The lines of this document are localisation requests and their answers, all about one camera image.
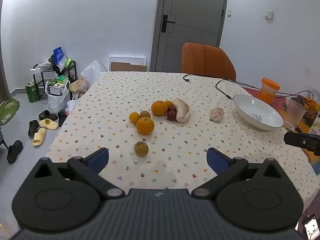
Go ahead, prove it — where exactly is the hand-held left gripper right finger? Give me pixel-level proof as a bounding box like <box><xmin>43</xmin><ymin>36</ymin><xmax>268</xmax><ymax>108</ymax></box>
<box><xmin>191</xmin><ymin>147</ymin><xmax>295</xmax><ymax>199</ymax></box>

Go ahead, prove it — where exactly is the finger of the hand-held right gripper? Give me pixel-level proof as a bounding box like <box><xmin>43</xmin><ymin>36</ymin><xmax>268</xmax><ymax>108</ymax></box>
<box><xmin>284</xmin><ymin>131</ymin><xmax>312</xmax><ymax>153</ymax></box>

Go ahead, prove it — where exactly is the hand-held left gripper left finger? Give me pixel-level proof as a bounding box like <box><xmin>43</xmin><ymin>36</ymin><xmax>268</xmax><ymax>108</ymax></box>
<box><xmin>27</xmin><ymin>147</ymin><xmax>126</xmax><ymax>199</ymax></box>

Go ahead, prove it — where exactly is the small peeled pomelo piece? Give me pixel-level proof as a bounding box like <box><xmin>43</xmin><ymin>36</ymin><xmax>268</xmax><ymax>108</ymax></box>
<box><xmin>209</xmin><ymin>108</ymin><xmax>224</xmax><ymax>123</ymax></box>

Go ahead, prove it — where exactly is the white ceramic bowl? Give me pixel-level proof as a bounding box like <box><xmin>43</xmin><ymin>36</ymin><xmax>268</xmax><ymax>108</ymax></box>
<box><xmin>232</xmin><ymin>94</ymin><xmax>284</xmax><ymax>131</ymax></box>

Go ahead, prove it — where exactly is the large orange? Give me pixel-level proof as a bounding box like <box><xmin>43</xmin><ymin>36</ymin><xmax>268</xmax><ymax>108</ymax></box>
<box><xmin>136</xmin><ymin>117</ymin><xmax>155</xmax><ymax>135</ymax></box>
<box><xmin>151</xmin><ymin>100</ymin><xmax>168</xmax><ymax>117</ymax></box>

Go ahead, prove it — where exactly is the large pomelo segment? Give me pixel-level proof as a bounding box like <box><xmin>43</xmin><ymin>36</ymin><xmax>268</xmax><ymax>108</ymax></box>
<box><xmin>172</xmin><ymin>98</ymin><xmax>190</xmax><ymax>123</ymax></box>

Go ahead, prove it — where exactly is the clear plastic cup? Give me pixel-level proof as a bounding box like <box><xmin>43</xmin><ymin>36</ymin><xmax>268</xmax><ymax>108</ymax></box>
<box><xmin>285</xmin><ymin>98</ymin><xmax>307</xmax><ymax>131</ymax></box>

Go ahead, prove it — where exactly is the yellow printed paper bag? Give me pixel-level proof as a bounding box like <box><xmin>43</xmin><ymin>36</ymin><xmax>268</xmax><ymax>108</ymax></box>
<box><xmin>299</xmin><ymin>89</ymin><xmax>320</xmax><ymax>135</ymax></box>

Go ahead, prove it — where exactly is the red printed table mat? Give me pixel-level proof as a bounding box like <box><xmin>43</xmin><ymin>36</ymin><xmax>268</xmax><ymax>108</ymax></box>
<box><xmin>244</xmin><ymin>86</ymin><xmax>320</xmax><ymax>175</ymax></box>

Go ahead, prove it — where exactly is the orange lidded plastic container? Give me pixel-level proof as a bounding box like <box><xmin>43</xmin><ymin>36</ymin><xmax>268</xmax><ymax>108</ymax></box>
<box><xmin>258</xmin><ymin>78</ymin><xmax>280</xmax><ymax>103</ymax></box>

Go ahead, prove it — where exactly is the yellow slipper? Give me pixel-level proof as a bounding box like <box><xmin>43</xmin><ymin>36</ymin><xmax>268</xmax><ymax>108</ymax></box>
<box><xmin>39</xmin><ymin>119</ymin><xmax>58</xmax><ymax>130</ymax></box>
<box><xmin>32</xmin><ymin>127</ymin><xmax>47</xmax><ymax>146</ymax></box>

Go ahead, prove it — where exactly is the black slipper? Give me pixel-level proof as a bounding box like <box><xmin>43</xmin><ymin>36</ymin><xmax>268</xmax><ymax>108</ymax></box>
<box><xmin>28</xmin><ymin>120</ymin><xmax>39</xmax><ymax>137</ymax></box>
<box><xmin>39</xmin><ymin>110</ymin><xmax>58</xmax><ymax>121</ymax></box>
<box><xmin>7</xmin><ymin>140</ymin><xmax>23</xmax><ymax>164</ymax></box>

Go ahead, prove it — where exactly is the white plastic shopping bag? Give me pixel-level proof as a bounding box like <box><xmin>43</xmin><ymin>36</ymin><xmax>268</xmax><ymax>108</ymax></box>
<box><xmin>45</xmin><ymin>80</ymin><xmax>70</xmax><ymax>114</ymax></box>

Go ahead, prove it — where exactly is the brown paper bag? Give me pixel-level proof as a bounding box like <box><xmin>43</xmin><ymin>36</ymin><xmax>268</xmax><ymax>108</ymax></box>
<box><xmin>69</xmin><ymin>79</ymin><xmax>90</xmax><ymax>98</ymax></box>

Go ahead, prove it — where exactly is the smartphone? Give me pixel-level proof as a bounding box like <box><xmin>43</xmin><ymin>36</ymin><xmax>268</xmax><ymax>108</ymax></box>
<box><xmin>295</xmin><ymin>214</ymin><xmax>320</xmax><ymax>240</ymax></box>

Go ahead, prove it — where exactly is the clear plastic bag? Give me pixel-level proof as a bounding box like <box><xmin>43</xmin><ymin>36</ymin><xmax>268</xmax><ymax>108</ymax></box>
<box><xmin>80</xmin><ymin>60</ymin><xmax>101</xmax><ymax>85</ymax></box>

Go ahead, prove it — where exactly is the black metal rack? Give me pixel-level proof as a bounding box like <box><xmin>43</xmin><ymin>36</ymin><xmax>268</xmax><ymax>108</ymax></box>
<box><xmin>32</xmin><ymin>60</ymin><xmax>77</xmax><ymax>100</ymax></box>

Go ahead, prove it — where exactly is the green paper bag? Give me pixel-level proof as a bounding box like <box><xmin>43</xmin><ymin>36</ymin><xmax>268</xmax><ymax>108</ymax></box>
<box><xmin>25</xmin><ymin>80</ymin><xmax>40</xmax><ymax>103</ymax></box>

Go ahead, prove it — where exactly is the brown cardboard sheet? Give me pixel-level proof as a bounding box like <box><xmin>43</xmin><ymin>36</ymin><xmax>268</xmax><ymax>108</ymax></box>
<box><xmin>111</xmin><ymin>62</ymin><xmax>147</xmax><ymax>72</ymax></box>

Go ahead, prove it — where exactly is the orange chair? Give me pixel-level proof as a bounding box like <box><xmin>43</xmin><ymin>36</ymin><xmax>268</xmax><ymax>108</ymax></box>
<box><xmin>181</xmin><ymin>42</ymin><xmax>237</xmax><ymax>81</ymax></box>

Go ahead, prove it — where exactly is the green patterned cushion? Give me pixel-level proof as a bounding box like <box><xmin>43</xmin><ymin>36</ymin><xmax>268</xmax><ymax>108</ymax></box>
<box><xmin>0</xmin><ymin>99</ymin><xmax>20</xmax><ymax>128</ymax></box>

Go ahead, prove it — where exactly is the white flat board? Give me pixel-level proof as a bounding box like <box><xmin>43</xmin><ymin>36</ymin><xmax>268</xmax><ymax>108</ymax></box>
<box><xmin>109</xmin><ymin>55</ymin><xmax>146</xmax><ymax>72</ymax></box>

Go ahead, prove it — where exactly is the blue and white bag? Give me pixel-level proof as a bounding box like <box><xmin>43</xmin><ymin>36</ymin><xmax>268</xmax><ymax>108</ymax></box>
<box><xmin>52</xmin><ymin>46</ymin><xmax>67</xmax><ymax>67</ymax></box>

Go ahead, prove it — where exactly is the grey door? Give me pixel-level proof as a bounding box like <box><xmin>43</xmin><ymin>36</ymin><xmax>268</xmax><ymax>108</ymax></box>
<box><xmin>150</xmin><ymin>0</ymin><xmax>229</xmax><ymax>73</ymax></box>

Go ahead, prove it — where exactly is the black charging cable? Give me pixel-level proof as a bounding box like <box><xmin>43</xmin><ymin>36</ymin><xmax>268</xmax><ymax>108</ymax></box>
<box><xmin>183</xmin><ymin>74</ymin><xmax>262</xmax><ymax>89</ymax></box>
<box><xmin>215</xmin><ymin>79</ymin><xmax>307</xmax><ymax>99</ymax></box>

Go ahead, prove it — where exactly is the black door handle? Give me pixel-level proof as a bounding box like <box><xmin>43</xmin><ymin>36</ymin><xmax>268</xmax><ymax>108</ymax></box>
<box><xmin>161</xmin><ymin>14</ymin><xmax>175</xmax><ymax>33</ymax></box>

